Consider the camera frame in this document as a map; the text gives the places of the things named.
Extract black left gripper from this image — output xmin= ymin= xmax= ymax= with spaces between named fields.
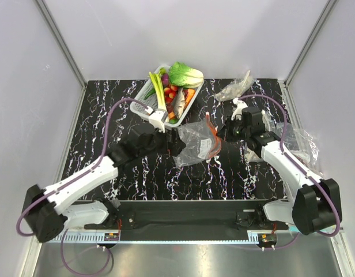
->
xmin=138 ymin=125 xmax=186 ymax=159

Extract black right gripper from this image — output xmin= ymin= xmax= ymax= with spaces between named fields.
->
xmin=216 ymin=115 xmax=250 ymax=143

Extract clear zip bag orange zipper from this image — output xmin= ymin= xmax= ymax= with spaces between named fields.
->
xmin=174 ymin=112 xmax=222 ymax=167

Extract grey toy fish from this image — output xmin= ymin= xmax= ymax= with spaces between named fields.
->
xmin=173 ymin=88 xmax=185 ymax=119

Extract green white toy leek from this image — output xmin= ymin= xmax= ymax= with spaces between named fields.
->
xmin=149 ymin=68 xmax=167 ymax=111

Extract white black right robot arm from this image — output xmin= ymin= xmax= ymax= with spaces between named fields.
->
xmin=218 ymin=106 xmax=342 ymax=235

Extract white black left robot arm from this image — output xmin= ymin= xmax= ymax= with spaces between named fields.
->
xmin=22 ymin=123 xmax=186 ymax=243

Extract red cherry tomato bunch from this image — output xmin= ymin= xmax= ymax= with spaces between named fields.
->
xmin=164 ymin=85 xmax=178 ymax=103

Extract crumpled clear plastic bags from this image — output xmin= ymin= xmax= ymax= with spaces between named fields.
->
xmin=283 ymin=123 xmax=323 ymax=176

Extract orange toy carrot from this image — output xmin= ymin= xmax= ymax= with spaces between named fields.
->
xmin=183 ymin=88 xmax=195 ymax=107

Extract green toy chili pepper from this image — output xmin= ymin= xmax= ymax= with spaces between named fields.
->
xmin=144 ymin=88 xmax=156 ymax=100

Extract purple toy onion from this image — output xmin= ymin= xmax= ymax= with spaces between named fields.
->
xmin=161 ymin=73 xmax=169 ymax=87

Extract green white napa cabbage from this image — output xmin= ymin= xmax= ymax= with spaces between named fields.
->
xmin=168 ymin=62 xmax=204 ymax=88

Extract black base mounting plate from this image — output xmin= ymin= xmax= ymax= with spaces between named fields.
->
xmin=85 ymin=200 xmax=288 ymax=243

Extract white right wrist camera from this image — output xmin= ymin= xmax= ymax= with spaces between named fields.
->
xmin=231 ymin=98 xmax=248 ymax=120

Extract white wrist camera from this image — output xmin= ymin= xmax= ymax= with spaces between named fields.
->
xmin=231 ymin=98 xmax=248 ymax=120
xmin=145 ymin=106 xmax=168 ymax=133

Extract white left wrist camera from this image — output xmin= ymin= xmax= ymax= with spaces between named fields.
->
xmin=145 ymin=106 xmax=168 ymax=133

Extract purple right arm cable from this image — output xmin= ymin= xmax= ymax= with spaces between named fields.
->
xmin=237 ymin=93 xmax=341 ymax=238

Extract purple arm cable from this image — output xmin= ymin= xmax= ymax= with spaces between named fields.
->
xmin=237 ymin=93 xmax=341 ymax=238
xmin=16 ymin=98 xmax=151 ymax=237

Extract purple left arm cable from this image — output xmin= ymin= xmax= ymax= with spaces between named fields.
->
xmin=16 ymin=98 xmax=151 ymax=237

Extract perforated cable duct rail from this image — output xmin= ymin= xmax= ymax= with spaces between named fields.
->
xmin=50 ymin=231 xmax=120 ymax=244

